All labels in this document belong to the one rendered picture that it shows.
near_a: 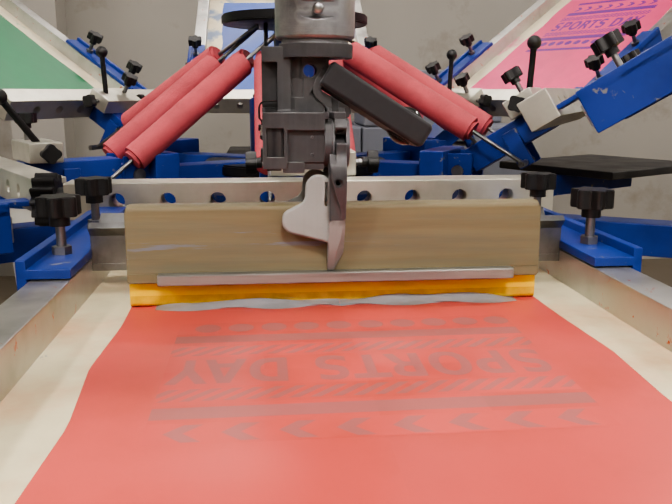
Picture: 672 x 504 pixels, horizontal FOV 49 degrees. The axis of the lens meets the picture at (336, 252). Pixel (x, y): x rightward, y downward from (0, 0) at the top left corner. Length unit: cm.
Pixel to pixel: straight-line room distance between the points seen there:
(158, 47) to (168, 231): 421
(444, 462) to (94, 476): 20
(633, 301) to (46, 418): 49
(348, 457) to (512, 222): 38
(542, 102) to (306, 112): 58
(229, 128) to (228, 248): 417
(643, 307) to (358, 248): 26
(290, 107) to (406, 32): 430
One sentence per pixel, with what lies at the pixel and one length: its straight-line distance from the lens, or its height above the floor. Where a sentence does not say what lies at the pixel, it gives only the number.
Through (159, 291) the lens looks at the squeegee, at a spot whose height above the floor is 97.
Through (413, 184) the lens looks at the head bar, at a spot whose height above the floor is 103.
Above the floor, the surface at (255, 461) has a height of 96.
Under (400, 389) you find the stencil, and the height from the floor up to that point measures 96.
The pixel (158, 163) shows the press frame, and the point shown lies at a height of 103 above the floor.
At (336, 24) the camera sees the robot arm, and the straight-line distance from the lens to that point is 70.
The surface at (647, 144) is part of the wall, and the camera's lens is 559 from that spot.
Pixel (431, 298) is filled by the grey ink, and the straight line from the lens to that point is 76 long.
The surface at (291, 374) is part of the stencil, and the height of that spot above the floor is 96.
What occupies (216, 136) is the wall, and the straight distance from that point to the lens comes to 489.
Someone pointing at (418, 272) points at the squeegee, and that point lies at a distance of 73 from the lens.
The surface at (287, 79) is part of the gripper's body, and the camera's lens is 71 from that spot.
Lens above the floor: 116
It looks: 12 degrees down
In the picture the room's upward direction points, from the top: straight up
